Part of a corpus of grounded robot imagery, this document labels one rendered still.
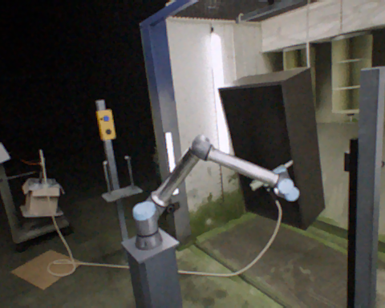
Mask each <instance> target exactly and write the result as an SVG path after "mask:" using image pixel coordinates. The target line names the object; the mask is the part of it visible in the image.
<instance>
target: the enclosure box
mask: <svg viewBox="0 0 385 308"><path fill-rule="evenodd" d="M217 92H218V95H219V100H220V103H221V108H222V114H223V116H224V119H225V126H226V130H227V132H228V138H229V143H230V149H231V152H232V155H234V156H235V157H237V158H241V159H242V160H247V161H248V162H250V163H251V164H255V165H257V166H260V167H263V168H264V169H268V170H270V171H271V172H272V171H273V170H274V169H276V168H278V167H279V166H281V165H286V164H288V163H289V162H290V161H293V163H292V164H291V166H288V167H287V168H286V169H288V170H287V172H288V175H289V177H290V179H291V180H292V181H293V184H294V187H295V188H297V190H298V191H299V195H298V198H297V199H296V200H295V201H288V200H287V199H286V198H282V197H280V196H278V195H277V196H276V197H277V199H278V203H279V204H280V207H281V211H282V215H281V220H280V223H282V224H286V225H289V226H291V227H295V228H298V229H303V230H305V231H306V230H307V229H308V228H309V226H310V225H311V224H312V223H313V221H315V219H316V218H317V217H318V216H319V215H320V214H321V212H322V211H323V210H324V208H325V207H326V206H325V200H324V193H323V182H322V170H321V165H320V152H319V146H318V129H317V124H316V118H315V111H314V95H313V89H312V77H311V71H310V67H307V68H298V69H293V70H288V71H275V72H270V73H265V74H261V75H248V76H243V77H242V78H239V79H237V80H234V81H232V82H230V83H227V84H225V85H223V86H222V87H218V88H217ZM236 174H237V179H238V182H239V188H240V190H241V195H242V201H243V204H244V206H245V211H246V212H250V213H253V214H255V215H259V216H262V217H265V218H269V219H271V220H273V221H278V218H279V208H278V206H277V203H276V201H274V199H273V198H272V197H271V195H270V193H269V192H268V190H267V189H265V186H261V187H259V188H258V189H256V190H254V191H253V190H252V189H251V188H250V184H252V183H253V182H252V181H254V180H255V179H254V178H251V177H247V176H246V175H242V174H240V173H239V172H236Z"/></svg>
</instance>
